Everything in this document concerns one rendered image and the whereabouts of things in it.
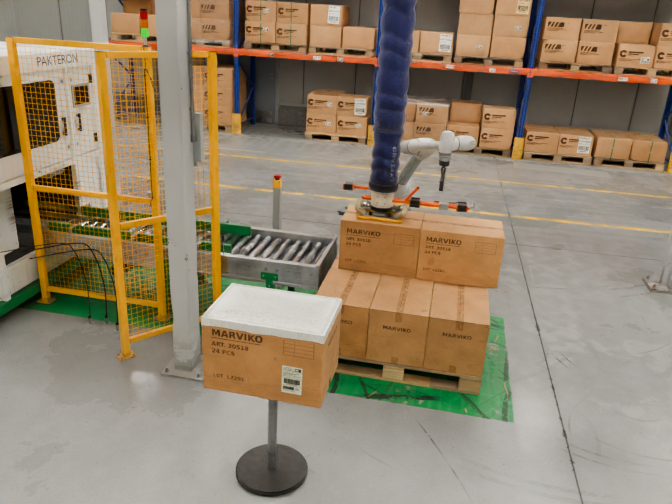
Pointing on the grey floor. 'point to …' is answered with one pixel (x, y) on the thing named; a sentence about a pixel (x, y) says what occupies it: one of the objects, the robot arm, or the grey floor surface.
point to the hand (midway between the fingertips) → (441, 187)
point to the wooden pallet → (411, 376)
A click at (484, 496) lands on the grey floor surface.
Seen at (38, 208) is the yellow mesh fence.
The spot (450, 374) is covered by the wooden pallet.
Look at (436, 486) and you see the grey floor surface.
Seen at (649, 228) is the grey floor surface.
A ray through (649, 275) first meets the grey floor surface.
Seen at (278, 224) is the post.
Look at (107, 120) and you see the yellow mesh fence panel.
